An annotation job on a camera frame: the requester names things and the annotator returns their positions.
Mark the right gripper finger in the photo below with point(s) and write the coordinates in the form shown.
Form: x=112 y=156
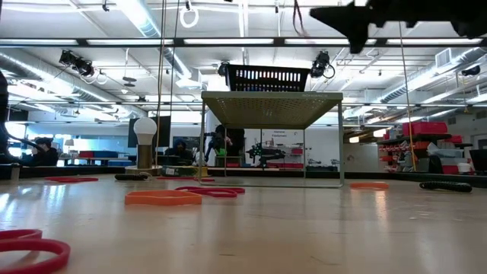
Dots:
x=342 y=21
x=342 y=12

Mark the black slotted plastic basket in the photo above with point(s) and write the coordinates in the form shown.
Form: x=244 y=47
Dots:
x=232 y=78

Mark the orange rubber band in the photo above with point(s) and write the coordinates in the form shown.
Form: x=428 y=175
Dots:
x=163 y=199
x=369 y=185

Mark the black background robot arm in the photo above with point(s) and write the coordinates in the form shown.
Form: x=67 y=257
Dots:
x=266 y=154

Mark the black ceiling spotlight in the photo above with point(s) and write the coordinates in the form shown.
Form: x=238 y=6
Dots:
x=76 y=62
x=321 y=61

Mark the small black ceiling fixture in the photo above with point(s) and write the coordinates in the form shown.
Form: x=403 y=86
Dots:
x=472 y=70

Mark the sage green perforated metal shelf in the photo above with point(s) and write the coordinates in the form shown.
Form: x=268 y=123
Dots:
x=272 y=110

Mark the red storage bin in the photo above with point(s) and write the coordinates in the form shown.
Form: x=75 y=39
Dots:
x=424 y=128

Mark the person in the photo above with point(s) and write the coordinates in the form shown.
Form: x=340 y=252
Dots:
x=179 y=150
x=224 y=142
x=45 y=156

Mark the black marker pen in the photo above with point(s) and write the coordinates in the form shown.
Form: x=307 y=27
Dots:
x=445 y=186

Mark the black monitor screen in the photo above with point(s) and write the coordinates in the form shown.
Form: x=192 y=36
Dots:
x=163 y=131

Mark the Crayola crayon box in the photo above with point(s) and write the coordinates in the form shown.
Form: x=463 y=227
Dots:
x=179 y=171

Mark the white light bulb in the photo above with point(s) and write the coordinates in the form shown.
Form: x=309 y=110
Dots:
x=145 y=131

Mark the black spiral coil band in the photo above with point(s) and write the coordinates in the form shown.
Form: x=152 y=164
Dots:
x=131 y=177

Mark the black overhead frame beam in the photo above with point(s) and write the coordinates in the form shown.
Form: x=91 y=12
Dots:
x=281 y=42

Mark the black overhead camera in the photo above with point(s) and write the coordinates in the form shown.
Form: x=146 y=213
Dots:
x=225 y=69

